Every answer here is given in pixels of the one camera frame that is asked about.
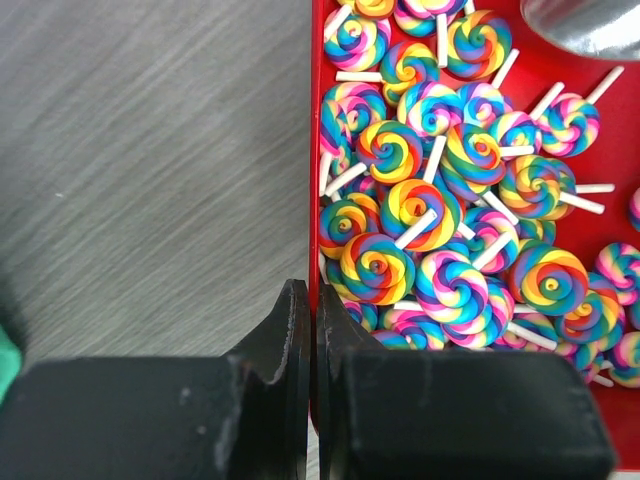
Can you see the red square candy box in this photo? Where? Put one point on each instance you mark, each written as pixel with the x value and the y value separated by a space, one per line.
pixel 613 158

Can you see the green cloth garment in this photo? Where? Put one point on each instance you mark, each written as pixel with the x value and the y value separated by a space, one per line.
pixel 12 346

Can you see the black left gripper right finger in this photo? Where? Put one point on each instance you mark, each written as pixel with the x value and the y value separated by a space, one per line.
pixel 452 414

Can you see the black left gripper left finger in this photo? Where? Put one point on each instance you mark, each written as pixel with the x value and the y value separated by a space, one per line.
pixel 240 415

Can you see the silver metal scoop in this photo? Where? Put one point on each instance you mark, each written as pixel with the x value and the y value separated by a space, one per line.
pixel 597 29

